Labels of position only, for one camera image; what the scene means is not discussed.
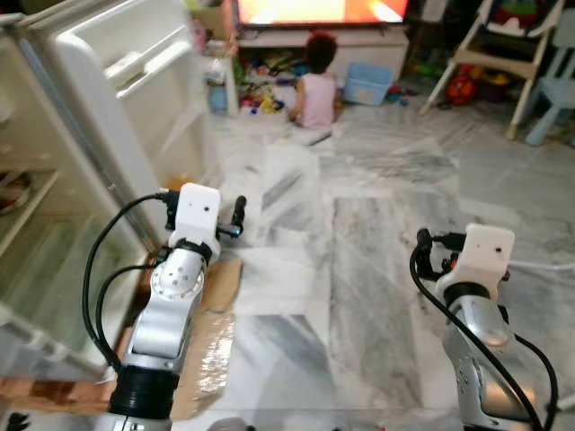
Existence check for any white fridge door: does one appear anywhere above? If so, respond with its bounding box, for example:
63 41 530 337
22 0 223 257

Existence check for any colourful toy pile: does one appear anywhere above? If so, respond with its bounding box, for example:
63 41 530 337
208 49 302 116

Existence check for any child in pink top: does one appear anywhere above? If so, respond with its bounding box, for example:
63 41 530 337
287 31 341 130

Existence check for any red toy ball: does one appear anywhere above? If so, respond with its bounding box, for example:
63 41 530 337
446 73 475 107

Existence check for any blue plastic bin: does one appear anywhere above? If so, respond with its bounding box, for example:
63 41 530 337
343 60 394 108

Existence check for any light blue plastic chair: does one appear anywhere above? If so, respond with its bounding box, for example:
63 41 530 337
525 7 575 147

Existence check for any white television stand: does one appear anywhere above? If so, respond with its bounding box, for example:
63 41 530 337
234 24 411 86

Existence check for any wooden high chair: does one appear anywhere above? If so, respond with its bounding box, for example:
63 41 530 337
420 0 560 141

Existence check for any television screen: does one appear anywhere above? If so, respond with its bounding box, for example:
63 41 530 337
235 0 411 26

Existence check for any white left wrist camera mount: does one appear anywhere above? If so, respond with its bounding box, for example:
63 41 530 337
169 183 222 254

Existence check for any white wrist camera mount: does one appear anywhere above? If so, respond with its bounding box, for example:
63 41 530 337
169 183 222 254
438 224 517 297

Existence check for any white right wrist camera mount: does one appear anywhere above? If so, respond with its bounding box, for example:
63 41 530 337
438 224 517 297

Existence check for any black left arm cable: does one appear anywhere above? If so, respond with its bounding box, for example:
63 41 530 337
81 189 181 374

